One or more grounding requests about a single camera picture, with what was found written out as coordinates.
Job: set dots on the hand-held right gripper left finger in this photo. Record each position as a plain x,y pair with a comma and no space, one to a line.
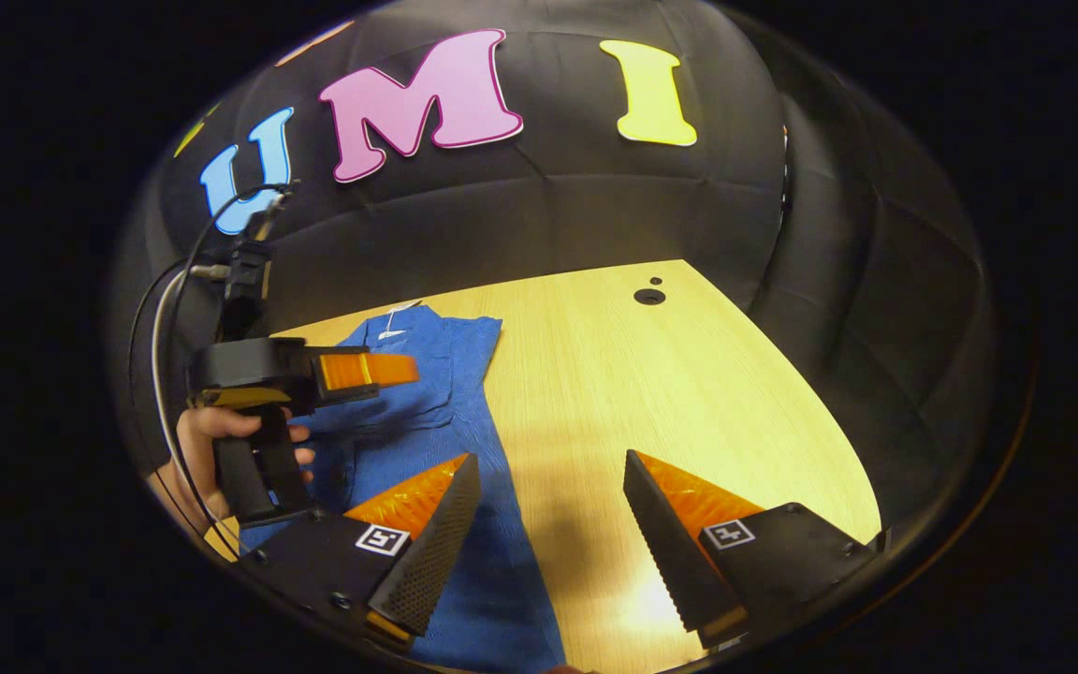
436,552

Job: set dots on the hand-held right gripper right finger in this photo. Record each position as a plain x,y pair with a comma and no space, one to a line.
665,548

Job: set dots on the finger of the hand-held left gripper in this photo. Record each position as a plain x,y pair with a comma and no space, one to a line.
389,370

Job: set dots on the blue jacket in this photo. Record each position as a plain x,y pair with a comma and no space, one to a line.
445,421

